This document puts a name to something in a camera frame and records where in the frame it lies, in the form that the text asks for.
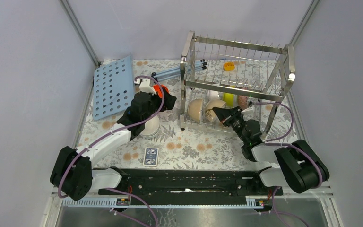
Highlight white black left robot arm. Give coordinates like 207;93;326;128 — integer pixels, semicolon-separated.
50;91;177;201

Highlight orange plastic bowl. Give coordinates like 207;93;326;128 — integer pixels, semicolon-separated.
153;85;169;97

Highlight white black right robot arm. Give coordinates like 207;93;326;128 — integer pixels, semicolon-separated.
212;107;330;195

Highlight yellow green bowl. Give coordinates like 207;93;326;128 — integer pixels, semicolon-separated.
223;93;235;107

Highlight floral patterned table mat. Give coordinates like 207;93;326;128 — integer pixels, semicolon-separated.
72;58;304;172

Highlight light blue perforated panel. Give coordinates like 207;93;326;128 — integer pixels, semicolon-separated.
92;55;135;121

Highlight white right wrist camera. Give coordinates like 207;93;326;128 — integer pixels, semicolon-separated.
241;106;255;115

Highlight beige floral bowl front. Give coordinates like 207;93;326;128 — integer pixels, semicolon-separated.
188;98;204;123

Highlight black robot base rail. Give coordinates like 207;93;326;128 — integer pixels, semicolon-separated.
98;168;275;207

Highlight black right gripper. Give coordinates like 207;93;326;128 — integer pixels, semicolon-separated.
213;106;248;144

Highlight beige floral bowl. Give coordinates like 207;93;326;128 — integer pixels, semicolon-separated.
204;99;226;123
188;98;204;123

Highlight white ribbed bowl front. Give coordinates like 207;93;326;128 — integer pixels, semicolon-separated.
140;116;160;139

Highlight white ceramic bowl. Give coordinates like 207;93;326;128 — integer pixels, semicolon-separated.
207;90;220;101

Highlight blue playing card box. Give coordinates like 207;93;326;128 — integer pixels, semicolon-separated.
143;148;159;166

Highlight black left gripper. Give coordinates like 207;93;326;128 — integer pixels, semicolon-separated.
142;87;176;122

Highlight small orange yellow cup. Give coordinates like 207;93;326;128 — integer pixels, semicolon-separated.
223;62;235;71

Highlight stainless steel dish rack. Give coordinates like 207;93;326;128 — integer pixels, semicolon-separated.
179;31;296;138

